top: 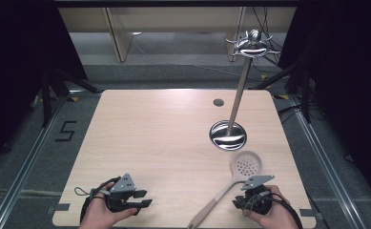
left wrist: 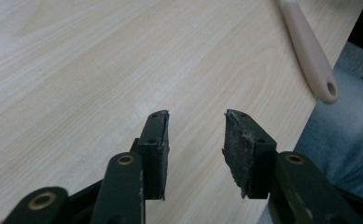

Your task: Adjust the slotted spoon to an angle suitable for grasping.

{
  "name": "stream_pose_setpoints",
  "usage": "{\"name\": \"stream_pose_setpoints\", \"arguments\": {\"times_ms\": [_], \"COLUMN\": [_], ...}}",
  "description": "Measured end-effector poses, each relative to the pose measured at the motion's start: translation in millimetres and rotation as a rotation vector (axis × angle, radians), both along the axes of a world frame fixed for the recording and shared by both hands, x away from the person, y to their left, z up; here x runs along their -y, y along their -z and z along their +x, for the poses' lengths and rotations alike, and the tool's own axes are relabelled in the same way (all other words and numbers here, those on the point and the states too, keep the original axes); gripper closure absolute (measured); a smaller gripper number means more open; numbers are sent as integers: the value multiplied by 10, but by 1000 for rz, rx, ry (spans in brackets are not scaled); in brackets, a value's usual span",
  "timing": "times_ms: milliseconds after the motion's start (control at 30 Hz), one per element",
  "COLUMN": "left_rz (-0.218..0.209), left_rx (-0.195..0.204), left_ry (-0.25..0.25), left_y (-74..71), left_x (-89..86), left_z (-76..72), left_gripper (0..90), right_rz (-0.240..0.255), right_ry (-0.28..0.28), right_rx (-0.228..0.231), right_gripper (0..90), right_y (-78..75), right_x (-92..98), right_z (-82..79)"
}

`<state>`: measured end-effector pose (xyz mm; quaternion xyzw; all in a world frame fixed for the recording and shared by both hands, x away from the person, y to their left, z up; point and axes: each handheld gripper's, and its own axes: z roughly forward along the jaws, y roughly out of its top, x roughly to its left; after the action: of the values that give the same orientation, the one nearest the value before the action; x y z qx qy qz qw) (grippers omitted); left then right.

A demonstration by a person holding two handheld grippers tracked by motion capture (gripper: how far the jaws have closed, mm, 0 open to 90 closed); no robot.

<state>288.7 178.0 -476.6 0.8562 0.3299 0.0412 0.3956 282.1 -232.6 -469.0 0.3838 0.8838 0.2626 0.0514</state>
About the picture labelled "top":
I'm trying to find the light wooden desk frame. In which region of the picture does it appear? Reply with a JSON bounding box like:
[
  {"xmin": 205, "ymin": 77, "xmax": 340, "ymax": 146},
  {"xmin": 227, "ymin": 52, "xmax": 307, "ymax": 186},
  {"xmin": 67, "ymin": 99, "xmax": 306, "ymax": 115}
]
[{"xmin": 58, "ymin": 6, "xmax": 298, "ymax": 63}]

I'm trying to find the person's right hand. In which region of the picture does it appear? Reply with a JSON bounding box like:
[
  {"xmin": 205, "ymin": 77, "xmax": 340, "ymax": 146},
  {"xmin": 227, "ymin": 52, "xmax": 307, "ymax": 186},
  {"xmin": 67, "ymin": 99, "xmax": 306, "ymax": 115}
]
[{"xmin": 242, "ymin": 184, "xmax": 299, "ymax": 229}]

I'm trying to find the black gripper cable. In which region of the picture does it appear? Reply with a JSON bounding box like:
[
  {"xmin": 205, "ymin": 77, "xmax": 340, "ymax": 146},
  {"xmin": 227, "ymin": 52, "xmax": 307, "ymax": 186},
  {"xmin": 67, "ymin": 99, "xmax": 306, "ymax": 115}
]
[
  {"xmin": 262, "ymin": 190, "xmax": 304, "ymax": 229},
  {"xmin": 79, "ymin": 177, "xmax": 121, "ymax": 224}
]

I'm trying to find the black tripod stand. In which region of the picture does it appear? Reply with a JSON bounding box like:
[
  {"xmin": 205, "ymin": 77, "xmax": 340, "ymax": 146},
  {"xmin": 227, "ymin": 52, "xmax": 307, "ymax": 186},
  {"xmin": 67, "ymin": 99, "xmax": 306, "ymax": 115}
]
[
  {"xmin": 40, "ymin": 66, "xmax": 100, "ymax": 129},
  {"xmin": 252, "ymin": 55, "xmax": 313, "ymax": 124}
]

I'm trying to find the black tape strip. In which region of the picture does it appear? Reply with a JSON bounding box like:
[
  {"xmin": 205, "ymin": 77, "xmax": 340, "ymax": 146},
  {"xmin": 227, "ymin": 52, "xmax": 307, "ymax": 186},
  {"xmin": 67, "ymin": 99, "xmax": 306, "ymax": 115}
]
[
  {"xmin": 299, "ymin": 208, "xmax": 324, "ymax": 221},
  {"xmin": 47, "ymin": 202, "xmax": 71, "ymax": 215}
]

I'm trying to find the bundle of black cables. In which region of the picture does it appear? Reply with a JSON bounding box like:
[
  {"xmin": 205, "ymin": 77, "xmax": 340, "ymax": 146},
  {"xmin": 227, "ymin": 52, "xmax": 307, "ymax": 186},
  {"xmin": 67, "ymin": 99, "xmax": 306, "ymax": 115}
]
[{"xmin": 251, "ymin": 6, "xmax": 287, "ymax": 66}]

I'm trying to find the grey cord loop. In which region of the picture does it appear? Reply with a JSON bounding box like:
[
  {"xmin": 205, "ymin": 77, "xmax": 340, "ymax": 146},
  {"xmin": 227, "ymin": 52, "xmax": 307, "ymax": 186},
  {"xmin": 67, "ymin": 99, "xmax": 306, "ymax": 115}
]
[{"xmin": 73, "ymin": 186, "xmax": 106, "ymax": 201}]

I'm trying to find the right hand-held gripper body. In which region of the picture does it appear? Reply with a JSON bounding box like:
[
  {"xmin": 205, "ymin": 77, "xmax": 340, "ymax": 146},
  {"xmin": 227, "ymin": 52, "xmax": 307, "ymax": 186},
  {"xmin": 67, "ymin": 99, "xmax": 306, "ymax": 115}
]
[{"xmin": 239, "ymin": 174, "xmax": 276, "ymax": 216}]

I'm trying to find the metal utensil stand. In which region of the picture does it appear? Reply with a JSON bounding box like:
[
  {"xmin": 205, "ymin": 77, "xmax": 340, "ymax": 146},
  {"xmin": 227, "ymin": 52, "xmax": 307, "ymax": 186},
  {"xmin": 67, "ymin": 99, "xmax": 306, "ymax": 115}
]
[{"xmin": 208, "ymin": 29, "xmax": 282, "ymax": 152}]

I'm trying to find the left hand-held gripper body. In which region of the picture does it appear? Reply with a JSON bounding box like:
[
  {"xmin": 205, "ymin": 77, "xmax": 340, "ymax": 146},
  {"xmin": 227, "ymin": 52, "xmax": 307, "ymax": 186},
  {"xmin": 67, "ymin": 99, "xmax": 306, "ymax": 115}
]
[{"xmin": 105, "ymin": 173, "xmax": 143, "ymax": 214}]

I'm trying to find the black curtain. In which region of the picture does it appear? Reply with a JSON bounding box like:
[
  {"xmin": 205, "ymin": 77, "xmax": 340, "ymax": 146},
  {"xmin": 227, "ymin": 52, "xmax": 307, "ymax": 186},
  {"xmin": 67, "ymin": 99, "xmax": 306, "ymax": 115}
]
[
  {"xmin": 278, "ymin": 0, "xmax": 371, "ymax": 208},
  {"xmin": 0, "ymin": 0, "xmax": 90, "ymax": 175}
]

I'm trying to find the person's left hand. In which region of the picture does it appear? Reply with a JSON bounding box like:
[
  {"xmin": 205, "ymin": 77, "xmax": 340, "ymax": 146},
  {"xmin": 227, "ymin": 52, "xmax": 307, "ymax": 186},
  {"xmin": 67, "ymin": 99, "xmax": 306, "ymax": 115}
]
[{"xmin": 78, "ymin": 190, "xmax": 139, "ymax": 229}]

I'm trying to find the aluminium floor rail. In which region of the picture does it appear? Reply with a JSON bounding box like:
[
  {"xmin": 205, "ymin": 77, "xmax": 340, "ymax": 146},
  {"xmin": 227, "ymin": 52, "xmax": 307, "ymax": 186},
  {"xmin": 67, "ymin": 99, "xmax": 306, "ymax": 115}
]
[
  {"xmin": 288, "ymin": 94, "xmax": 367, "ymax": 229},
  {"xmin": 0, "ymin": 94, "xmax": 68, "ymax": 229}
]

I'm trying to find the beige slotted spoon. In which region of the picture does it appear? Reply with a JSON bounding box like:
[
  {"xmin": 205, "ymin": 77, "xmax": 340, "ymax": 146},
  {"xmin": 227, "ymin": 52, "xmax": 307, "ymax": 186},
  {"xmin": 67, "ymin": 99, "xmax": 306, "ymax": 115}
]
[{"xmin": 187, "ymin": 150, "xmax": 264, "ymax": 229}]

